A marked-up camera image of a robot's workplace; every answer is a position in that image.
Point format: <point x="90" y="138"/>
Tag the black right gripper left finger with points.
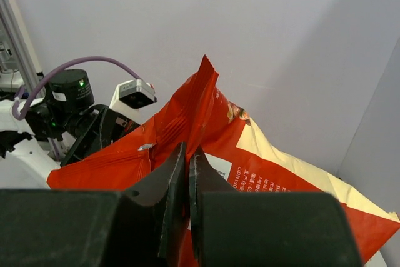
<point x="140" y="226"/>

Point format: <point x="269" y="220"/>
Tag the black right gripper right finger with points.
<point x="233" y="228"/>

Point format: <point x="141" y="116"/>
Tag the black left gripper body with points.
<point x="96" y="128"/>

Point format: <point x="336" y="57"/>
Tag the large red chips bag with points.
<point x="201" y="115"/>

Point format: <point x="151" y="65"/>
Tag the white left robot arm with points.
<point x="64" y="127"/>

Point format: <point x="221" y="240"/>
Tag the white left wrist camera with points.
<point x="130" y="96"/>

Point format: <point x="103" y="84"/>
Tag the aluminium table edge rail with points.
<point x="19" y="61"/>

